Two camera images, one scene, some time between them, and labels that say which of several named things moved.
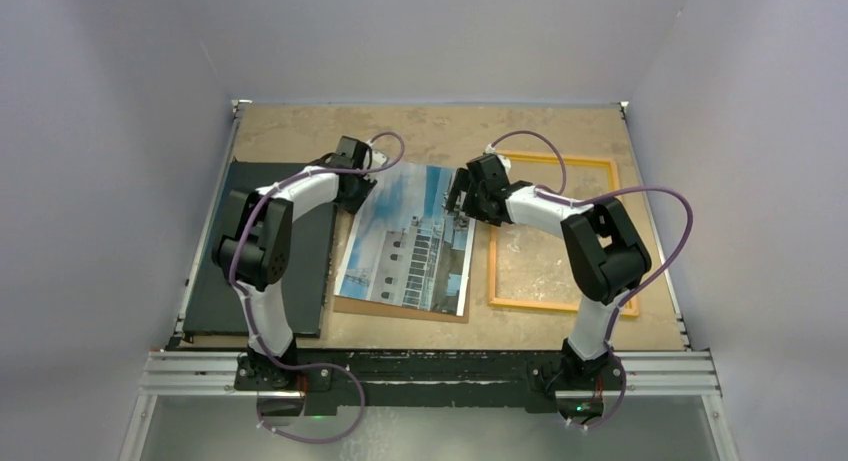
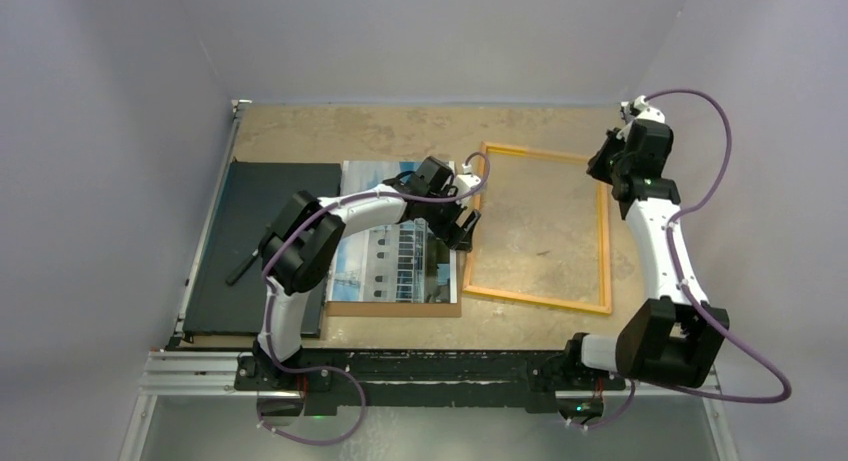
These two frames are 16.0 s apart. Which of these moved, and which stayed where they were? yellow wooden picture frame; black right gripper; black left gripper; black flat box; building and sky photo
Moved: black left gripper; yellow wooden picture frame; black right gripper
Stayed: building and sky photo; black flat box
